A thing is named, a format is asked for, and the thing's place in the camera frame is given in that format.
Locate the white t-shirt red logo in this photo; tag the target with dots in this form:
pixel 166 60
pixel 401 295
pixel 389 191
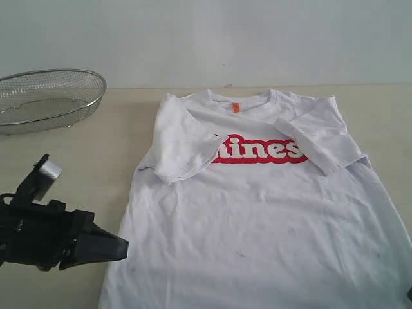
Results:
pixel 258 202

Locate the metal wire mesh basket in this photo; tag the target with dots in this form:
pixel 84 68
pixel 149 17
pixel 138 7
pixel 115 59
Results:
pixel 48 99

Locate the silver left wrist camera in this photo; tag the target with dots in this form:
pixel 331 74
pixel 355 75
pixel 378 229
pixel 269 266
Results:
pixel 38 182

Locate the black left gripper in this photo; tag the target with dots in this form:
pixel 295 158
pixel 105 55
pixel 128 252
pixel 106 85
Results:
pixel 47 235

